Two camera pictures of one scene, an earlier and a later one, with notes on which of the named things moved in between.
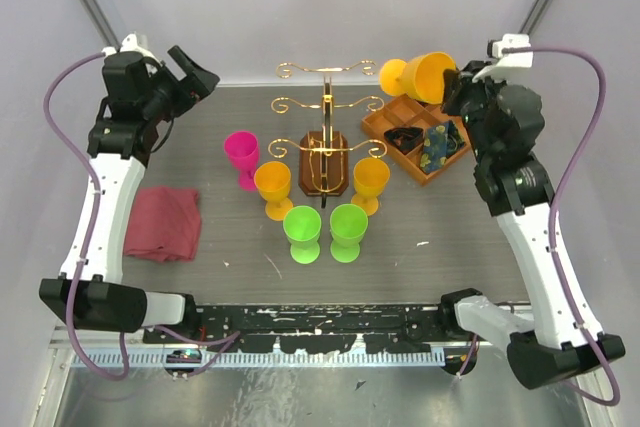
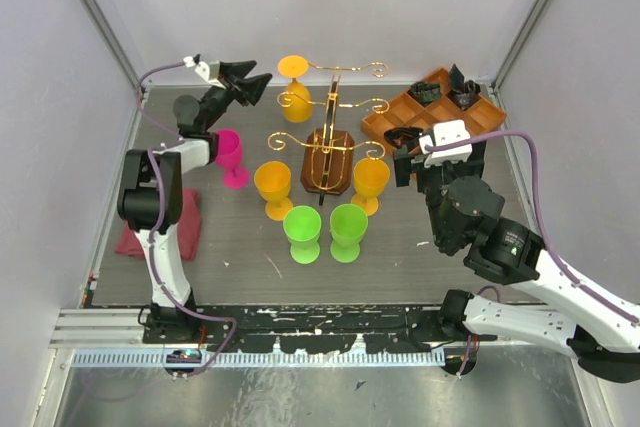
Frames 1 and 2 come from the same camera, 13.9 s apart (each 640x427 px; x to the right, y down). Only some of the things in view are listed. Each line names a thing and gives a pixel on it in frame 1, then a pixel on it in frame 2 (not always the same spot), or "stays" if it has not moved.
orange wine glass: x=420 y=77 → x=297 y=105
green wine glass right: x=348 y=225 stays
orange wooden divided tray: x=405 y=112 stays
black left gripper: x=181 y=88 → x=228 y=85
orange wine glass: x=272 y=180 stays
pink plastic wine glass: x=242 y=148 → x=228 y=155
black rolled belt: x=404 y=138 stays
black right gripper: x=458 y=94 → x=407 y=159
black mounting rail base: x=320 y=328 stays
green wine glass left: x=302 y=228 stays
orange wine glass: x=371 y=176 stays
